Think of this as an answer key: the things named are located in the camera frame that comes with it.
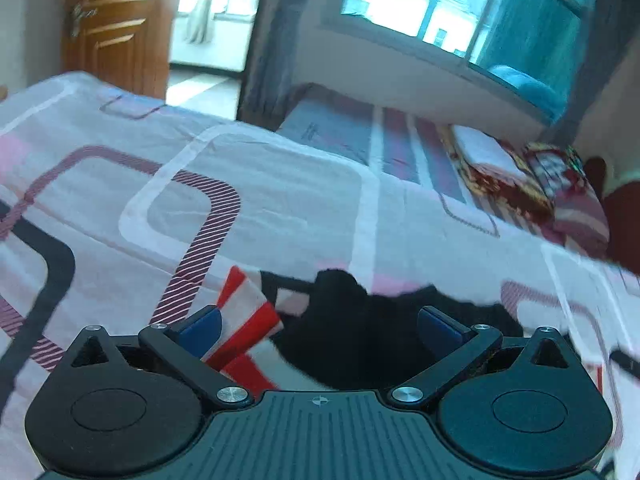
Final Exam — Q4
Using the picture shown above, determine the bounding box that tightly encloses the patterned bed sheet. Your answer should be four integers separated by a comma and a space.
0, 71, 640, 480

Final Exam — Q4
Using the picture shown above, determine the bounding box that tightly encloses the striped knit sweater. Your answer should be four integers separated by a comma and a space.
202, 266, 526, 393

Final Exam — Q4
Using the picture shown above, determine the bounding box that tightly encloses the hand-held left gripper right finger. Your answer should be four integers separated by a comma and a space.
387, 306, 582, 409

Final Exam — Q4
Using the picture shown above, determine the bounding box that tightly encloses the grey curtain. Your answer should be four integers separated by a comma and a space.
545, 0, 640, 146
239, 0, 321, 131

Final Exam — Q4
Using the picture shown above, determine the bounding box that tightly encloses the white sheer curtain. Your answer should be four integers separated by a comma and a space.
185, 0, 226, 46

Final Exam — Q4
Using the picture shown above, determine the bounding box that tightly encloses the bed with striped sheet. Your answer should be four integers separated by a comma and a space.
275, 85, 506, 221

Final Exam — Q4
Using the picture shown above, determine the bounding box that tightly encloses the sliding glass window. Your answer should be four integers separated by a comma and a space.
320, 0, 601, 126

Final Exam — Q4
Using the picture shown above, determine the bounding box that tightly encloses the white folded towel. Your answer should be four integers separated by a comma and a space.
450, 124, 526, 176

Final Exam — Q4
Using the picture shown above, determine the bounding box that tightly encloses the metal door handle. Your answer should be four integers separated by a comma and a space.
67, 4, 98, 38

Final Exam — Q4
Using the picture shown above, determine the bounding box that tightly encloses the colourful cloth bundle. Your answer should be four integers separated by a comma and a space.
525, 142, 586, 181

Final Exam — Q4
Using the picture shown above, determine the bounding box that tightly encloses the brown wooden door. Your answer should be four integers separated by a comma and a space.
62, 0, 183, 100

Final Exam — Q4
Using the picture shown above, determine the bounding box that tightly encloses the plaid pillow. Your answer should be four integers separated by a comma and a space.
525, 142, 611, 261

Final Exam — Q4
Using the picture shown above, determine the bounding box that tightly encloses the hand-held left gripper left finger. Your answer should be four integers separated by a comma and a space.
64, 305, 254, 411

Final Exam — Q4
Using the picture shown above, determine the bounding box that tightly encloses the teal curtain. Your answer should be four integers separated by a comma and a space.
470, 0, 586, 106

